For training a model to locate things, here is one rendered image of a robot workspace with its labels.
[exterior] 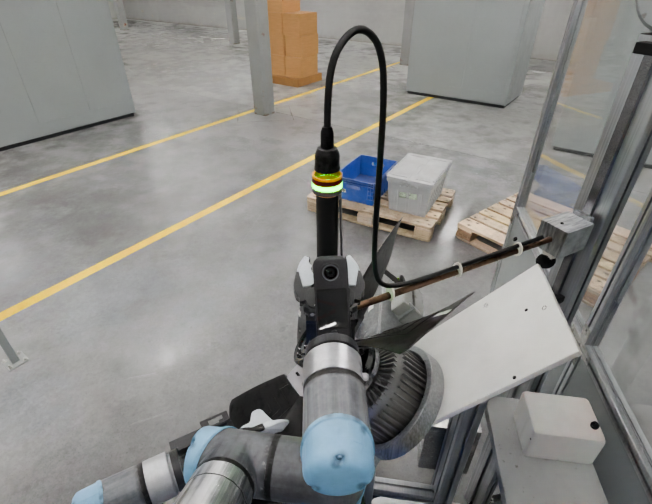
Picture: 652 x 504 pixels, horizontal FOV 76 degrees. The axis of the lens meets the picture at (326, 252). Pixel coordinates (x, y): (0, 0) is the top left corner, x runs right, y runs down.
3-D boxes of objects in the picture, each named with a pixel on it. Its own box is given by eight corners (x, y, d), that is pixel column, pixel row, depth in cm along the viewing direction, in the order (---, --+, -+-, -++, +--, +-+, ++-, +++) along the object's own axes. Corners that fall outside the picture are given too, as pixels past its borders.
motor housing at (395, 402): (369, 383, 115) (334, 358, 111) (433, 345, 103) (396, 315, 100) (364, 464, 96) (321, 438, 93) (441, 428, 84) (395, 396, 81)
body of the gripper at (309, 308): (305, 322, 66) (304, 385, 57) (303, 280, 62) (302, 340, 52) (352, 321, 67) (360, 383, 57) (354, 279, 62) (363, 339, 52)
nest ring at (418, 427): (365, 380, 118) (355, 373, 117) (439, 335, 104) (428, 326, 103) (357, 476, 96) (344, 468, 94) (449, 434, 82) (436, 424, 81)
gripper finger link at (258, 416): (277, 394, 82) (232, 416, 78) (289, 416, 77) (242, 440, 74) (279, 405, 83) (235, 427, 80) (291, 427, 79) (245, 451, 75)
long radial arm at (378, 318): (411, 366, 105) (377, 342, 102) (389, 379, 109) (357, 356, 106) (409, 293, 129) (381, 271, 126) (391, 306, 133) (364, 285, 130)
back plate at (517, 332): (344, 358, 139) (341, 356, 138) (525, 234, 104) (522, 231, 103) (318, 536, 95) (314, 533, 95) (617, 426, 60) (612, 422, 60)
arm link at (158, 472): (146, 489, 66) (158, 518, 70) (175, 475, 68) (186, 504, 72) (140, 452, 72) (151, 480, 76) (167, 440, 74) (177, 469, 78)
